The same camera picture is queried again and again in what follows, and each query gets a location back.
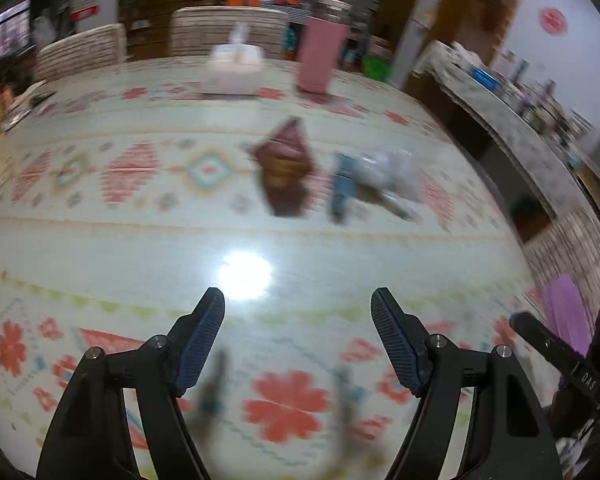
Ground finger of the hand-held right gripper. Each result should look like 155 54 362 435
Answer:
508 311 583 378

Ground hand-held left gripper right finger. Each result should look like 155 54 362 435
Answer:
371 287 563 480

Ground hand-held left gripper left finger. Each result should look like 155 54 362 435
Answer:
35 287 226 480

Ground patterned tablecloth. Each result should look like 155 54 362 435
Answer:
0 54 548 480

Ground flat blue packet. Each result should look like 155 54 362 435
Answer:
326 151 362 225

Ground clear plastic bag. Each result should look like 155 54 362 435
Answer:
354 146 425 222

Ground brown crumpled wrapper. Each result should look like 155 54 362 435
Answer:
249 116 317 219

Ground side cabinet with lace cloth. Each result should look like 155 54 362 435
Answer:
414 39 600 311

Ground row of bottles and boxes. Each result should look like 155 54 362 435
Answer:
467 47 600 151

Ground white tissue box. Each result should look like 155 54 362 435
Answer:
201 24 267 97

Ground green bag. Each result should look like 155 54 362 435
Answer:
361 54 394 84

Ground pink bottle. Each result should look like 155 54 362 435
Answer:
295 0 354 96

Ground woven chair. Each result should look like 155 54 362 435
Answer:
169 5 289 62
34 23 129 82

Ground white plastic bag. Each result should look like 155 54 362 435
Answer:
31 14 57 47

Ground red round wall decoration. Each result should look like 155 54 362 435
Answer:
538 6 569 37

